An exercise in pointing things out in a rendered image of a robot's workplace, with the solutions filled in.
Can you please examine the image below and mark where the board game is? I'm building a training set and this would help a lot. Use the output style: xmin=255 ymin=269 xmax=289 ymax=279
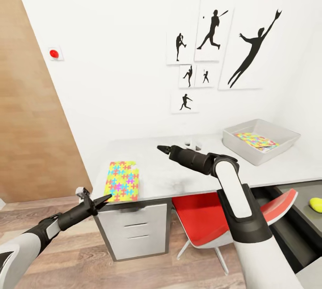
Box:
xmin=257 ymin=137 xmax=280 ymax=152

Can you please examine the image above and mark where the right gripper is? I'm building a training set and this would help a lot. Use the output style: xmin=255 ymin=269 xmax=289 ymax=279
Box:
xmin=157 ymin=145 xmax=199 ymax=170

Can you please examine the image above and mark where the jigsaw puzzle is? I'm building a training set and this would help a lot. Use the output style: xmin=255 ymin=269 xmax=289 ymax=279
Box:
xmin=236 ymin=133 xmax=271 ymax=147
xmin=103 ymin=161 xmax=139 ymax=203

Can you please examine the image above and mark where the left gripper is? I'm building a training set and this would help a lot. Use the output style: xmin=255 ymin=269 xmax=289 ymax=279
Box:
xmin=69 ymin=194 xmax=112 ymax=225

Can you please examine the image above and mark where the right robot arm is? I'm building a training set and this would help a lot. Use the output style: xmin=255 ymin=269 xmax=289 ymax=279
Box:
xmin=157 ymin=137 xmax=303 ymax=289

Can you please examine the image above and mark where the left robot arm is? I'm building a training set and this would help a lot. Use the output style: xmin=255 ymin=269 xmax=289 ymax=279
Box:
xmin=0 ymin=187 xmax=112 ymax=289

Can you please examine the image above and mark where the tennis ball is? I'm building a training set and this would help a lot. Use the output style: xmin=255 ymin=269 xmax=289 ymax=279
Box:
xmin=310 ymin=198 xmax=322 ymax=213

